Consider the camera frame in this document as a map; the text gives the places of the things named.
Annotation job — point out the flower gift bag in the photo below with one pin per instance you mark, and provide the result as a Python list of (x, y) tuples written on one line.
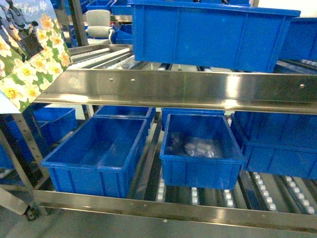
[(33, 52)]

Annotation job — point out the blue bin with plastic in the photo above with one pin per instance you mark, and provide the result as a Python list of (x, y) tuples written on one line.
[(200, 151)]

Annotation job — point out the blue bin lower left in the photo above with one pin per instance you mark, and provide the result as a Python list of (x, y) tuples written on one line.
[(100, 158)]

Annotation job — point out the grey office chair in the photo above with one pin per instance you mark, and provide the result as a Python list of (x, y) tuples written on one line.
[(98, 22)]

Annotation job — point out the blue bin lower right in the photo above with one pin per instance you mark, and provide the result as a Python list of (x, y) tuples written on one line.
[(276, 143)]

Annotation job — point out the large blue plastic bin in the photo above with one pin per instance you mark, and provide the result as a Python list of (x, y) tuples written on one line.
[(207, 34)]

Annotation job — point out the steel shelf rail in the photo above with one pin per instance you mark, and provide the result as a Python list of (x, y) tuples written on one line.
[(233, 91)]

